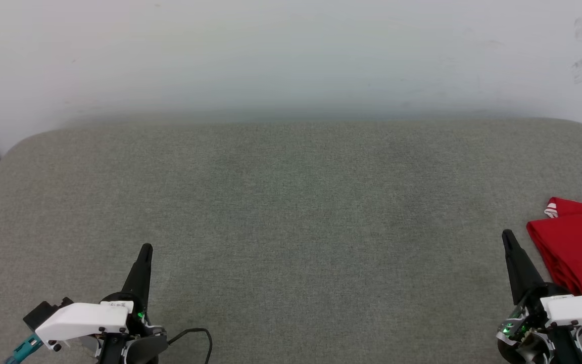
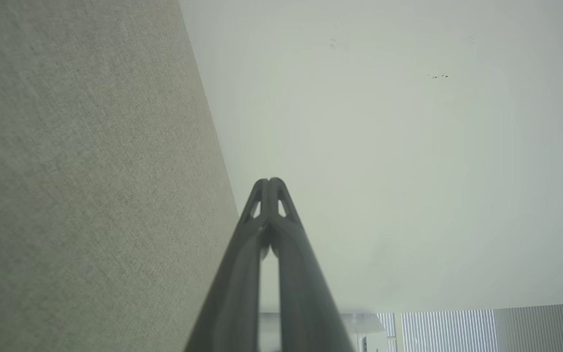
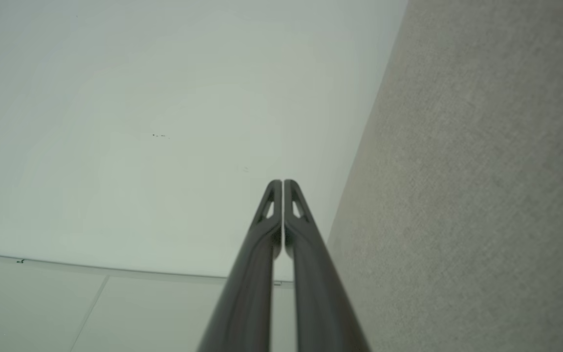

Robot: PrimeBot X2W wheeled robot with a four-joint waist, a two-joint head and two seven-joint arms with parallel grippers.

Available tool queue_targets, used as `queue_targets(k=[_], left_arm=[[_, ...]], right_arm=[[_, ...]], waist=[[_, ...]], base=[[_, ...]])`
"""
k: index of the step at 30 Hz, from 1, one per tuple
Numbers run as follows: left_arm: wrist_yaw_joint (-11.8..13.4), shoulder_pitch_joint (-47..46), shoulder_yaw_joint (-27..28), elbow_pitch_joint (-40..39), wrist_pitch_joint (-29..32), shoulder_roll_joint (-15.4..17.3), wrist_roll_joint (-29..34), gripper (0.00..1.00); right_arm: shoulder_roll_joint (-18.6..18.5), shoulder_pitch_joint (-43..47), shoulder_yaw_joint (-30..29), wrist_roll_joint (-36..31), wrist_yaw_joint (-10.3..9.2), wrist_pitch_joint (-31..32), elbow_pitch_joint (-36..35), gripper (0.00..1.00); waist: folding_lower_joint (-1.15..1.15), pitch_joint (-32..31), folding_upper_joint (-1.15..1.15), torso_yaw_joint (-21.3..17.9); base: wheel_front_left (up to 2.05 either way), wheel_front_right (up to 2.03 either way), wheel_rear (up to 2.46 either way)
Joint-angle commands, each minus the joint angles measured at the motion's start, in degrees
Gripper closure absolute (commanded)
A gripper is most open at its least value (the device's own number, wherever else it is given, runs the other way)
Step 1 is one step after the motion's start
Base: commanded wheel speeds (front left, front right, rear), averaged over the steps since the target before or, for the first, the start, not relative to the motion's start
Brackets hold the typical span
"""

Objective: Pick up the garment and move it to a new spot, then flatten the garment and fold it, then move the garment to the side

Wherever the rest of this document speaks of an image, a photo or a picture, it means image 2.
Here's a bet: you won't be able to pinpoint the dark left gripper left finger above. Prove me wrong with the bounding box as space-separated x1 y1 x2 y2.
184 178 271 352

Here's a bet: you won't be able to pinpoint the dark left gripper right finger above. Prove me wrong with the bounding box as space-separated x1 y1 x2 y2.
268 177 356 352

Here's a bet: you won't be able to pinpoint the grey fabric sofa cushion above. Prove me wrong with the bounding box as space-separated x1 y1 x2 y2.
0 0 239 352

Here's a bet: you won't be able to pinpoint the white vertical window blinds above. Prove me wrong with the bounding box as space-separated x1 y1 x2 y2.
377 302 563 352

